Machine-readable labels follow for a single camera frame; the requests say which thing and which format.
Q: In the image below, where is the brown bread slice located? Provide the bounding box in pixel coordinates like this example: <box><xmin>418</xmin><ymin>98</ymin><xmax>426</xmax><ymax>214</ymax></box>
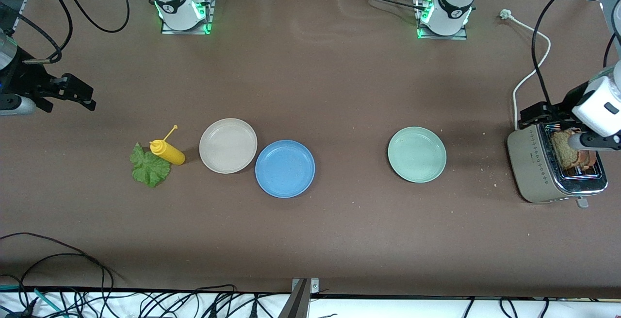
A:
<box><xmin>552</xmin><ymin>130</ymin><xmax>583</xmax><ymax>169</ymax></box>
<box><xmin>577</xmin><ymin>148</ymin><xmax>597</xmax><ymax>172</ymax></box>

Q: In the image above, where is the green lettuce leaf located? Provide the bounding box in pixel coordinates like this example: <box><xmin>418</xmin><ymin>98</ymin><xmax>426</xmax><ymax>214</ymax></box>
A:
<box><xmin>130</xmin><ymin>142</ymin><xmax>172</xmax><ymax>188</ymax></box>

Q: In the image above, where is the yellow squeeze bottle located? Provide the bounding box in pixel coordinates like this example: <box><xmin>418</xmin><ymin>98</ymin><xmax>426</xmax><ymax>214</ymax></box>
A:
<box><xmin>149</xmin><ymin>125</ymin><xmax>186</xmax><ymax>166</ymax></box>

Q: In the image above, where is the light green plate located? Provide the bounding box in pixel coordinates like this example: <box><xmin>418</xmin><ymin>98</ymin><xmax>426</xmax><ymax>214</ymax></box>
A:
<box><xmin>388</xmin><ymin>126</ymin><xmax>447</xmax><ymax>184</ymax></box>

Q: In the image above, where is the beige plate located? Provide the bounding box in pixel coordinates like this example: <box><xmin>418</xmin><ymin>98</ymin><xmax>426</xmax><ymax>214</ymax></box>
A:
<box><xmin>199</xmin><ymin>118</ymin><xmax>258</xmax><ymax>174</ymax></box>

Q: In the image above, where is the blue plate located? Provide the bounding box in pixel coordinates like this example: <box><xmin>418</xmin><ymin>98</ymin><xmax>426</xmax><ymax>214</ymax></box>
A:
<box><xmin>255</xmin><ymin>139</ymin><xmax>316</xmax><ymax>199</ymax></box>

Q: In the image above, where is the beige chrome toaster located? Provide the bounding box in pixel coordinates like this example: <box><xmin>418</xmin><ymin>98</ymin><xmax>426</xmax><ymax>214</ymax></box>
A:
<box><xmin>506</xmin><ymin>114</ymin><xmax>608</xmax><ymax>209</ymax></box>

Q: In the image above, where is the long aluminium profile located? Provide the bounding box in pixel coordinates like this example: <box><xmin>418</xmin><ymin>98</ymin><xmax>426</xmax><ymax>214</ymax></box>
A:
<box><xmin>0</xmin><ymin>0</ymin><xmax>27</xmax><ymax>34</ymax></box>

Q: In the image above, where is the grey metal bar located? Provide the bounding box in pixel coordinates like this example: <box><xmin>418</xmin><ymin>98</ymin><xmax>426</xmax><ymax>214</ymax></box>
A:
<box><xmin>278</xmin><ymin>279</ymin><xmax>311</xmax><ymax>318</ymax></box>

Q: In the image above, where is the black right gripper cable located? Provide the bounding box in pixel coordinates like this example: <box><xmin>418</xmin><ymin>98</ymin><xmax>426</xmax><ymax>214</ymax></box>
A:
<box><xmin>0</xmin><ymin>0</ymin><xmax>73</xmax><ymax>64</ymax></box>

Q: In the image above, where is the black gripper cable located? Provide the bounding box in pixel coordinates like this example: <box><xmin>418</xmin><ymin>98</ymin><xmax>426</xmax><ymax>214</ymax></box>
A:
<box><xmin>532</xmin><ymin>0</ymin><xmax>602</xmax><ymax>107</ymax></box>
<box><xmin>0</xmin><ymin>0</ymin><xmax>73</xmax><ymax>64</ymax></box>

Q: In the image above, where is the black right arm cable loop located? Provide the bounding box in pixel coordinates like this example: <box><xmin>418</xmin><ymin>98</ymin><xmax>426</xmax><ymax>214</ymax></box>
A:
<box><xmin>56</xmin><ymin>0</ymin><xmax>131</xmax><ymax>33</ymax></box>

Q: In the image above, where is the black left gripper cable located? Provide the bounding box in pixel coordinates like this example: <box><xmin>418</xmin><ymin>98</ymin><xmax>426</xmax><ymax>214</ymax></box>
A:
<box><xmin>532</xmin><ymin>0</ymin><xmax>602</xmax><ymax>107</ymax></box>

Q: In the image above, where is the white toaster power cord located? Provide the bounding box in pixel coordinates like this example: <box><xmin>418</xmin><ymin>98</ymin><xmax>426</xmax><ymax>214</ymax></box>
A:
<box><xmin>500</xmin><ymin>9</ymin><xmax>552</xmax><ymax>130</ymax></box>

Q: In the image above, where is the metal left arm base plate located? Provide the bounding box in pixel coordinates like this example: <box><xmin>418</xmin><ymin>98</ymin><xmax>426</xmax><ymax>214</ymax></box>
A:
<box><xmin>416</xmin><ymin>0</ymin><xmax>469</xmax><ymax>41</ymax></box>

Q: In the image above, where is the long black looping cable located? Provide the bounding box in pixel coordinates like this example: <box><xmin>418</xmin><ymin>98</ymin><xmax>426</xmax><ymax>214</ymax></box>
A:
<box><xmin>0</xmin><ymin>232</ymin><xmax>114</xmax><ymax>304</ymax></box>

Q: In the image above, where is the teal cable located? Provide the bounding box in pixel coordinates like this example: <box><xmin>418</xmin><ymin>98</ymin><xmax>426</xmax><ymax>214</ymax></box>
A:
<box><xmin>0</xmin><ymin>284</ymin><xmax>66</xmax><ymax>318</ymax></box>

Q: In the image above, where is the silver metal clamp bracket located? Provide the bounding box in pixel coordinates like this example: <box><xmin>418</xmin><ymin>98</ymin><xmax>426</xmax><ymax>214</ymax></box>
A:
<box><xmin>291</xmin><ymin>278</ymin><xmax>320</xmax><ymax>293</ymax></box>

